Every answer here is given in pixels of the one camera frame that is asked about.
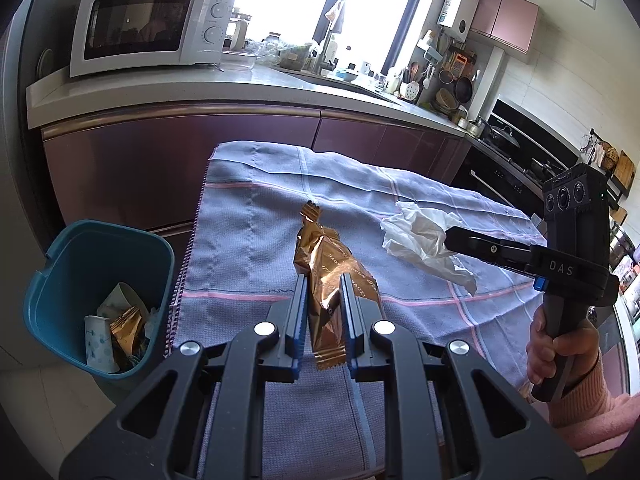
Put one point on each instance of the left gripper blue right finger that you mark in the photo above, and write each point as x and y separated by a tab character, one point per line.
355	336

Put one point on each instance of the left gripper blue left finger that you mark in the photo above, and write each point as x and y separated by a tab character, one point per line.
296	326

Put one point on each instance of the gold snack wrapper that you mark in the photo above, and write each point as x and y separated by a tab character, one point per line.
323	258
127	330

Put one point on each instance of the white tissue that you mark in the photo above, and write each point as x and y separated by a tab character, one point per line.
418	235

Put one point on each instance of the pink sleeve right forearm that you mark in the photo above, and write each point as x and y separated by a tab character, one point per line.
590	419

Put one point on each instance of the teal trash bin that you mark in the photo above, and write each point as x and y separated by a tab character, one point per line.
83	265

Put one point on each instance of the kitchen sink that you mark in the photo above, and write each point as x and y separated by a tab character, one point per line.
337	83

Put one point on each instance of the person's right hand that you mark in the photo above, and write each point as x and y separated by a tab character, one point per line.
572	356

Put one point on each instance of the checked grey-blue tablecloth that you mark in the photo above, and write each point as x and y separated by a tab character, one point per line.
325	425

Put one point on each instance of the black built-in oven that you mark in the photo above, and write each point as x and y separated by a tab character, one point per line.
494	177

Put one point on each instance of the black wok with lid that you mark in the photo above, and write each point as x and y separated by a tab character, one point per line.
501	139

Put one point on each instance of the hanging black frying pan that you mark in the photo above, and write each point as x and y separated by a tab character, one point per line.
463	90

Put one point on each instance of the purple base cabinets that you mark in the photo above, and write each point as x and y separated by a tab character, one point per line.
146	167

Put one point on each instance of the orange hanging grater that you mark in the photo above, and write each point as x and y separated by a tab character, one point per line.
458	65

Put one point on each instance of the white dotted utensil holder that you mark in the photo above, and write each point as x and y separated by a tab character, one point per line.
412	91

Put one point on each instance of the glass container on counter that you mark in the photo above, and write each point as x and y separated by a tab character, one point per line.
237	60

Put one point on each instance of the white water heater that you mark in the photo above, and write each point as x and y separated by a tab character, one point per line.
456	18

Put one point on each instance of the white microwave oven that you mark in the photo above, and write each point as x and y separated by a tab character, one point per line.
121	34

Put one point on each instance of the grey refrigerator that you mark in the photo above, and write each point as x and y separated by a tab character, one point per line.
35	42

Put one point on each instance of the pink wall cabinet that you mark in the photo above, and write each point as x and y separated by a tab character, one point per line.
508	24

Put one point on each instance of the dark window frame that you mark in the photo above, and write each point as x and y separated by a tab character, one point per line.
369	31

